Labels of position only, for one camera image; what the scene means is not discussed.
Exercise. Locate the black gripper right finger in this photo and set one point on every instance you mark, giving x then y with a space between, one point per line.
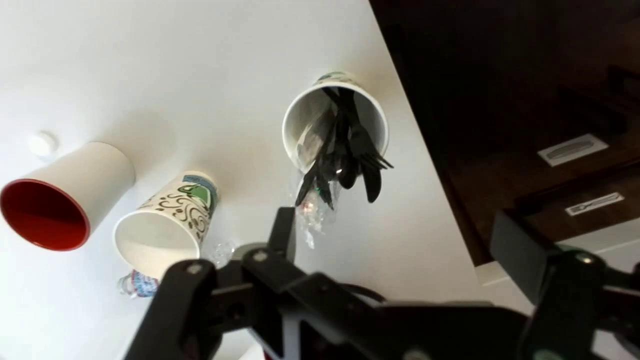
566 293

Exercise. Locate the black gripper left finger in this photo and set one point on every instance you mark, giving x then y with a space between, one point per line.
192 300

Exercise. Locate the empty printed paper cup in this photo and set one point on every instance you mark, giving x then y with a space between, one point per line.
170 212

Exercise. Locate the clear plastic water bottle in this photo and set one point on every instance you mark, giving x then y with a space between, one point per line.
136 285

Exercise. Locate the white label with text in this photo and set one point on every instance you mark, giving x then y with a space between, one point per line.
594 203

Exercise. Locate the clear plastic wrapper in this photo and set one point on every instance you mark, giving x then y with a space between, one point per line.
312 221

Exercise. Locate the blank white rectangular label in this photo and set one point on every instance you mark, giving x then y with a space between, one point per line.
573 148

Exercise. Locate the white mug red inside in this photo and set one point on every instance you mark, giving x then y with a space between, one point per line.
73 193

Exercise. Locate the black plastic cutlery piece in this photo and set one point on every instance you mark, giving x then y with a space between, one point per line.
321 172
371 177
349 166

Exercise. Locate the dark brown wooden cabinet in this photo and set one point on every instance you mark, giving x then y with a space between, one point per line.
520 101

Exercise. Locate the small white round cap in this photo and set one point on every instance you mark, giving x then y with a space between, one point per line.
43 144

